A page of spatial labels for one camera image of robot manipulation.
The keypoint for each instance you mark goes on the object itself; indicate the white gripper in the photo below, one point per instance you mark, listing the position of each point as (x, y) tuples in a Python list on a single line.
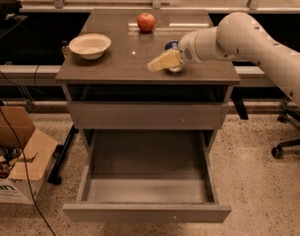
[(186, 51)]

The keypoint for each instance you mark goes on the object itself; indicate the blue pepsi can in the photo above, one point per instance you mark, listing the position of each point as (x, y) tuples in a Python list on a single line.
[(174, 45)]

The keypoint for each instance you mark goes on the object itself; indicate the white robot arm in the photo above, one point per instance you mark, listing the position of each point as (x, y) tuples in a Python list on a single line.
[(237, 36)]

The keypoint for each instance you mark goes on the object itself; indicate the grey drawer cabinet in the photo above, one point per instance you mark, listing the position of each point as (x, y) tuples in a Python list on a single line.
[(121, 74)]

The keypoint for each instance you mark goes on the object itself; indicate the closed grey upper drawer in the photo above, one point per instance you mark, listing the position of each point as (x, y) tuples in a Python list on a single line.
[(141, 116)]

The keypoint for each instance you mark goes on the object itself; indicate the open grey middle drawer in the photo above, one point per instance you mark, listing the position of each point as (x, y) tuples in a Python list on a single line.
[(147, 176)]

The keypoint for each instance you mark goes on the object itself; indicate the red apple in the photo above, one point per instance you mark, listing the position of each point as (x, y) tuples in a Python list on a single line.
[(146, 22)]

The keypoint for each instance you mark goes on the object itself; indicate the white bowl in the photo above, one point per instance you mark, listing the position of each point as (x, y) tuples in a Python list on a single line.
[(90, 46)]

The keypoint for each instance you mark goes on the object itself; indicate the small glass bottle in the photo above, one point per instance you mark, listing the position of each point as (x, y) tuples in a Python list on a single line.
[(65, 49)]

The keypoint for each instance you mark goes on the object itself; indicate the cardboard box with cans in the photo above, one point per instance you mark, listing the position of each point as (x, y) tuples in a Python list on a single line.
[(25, 154)]

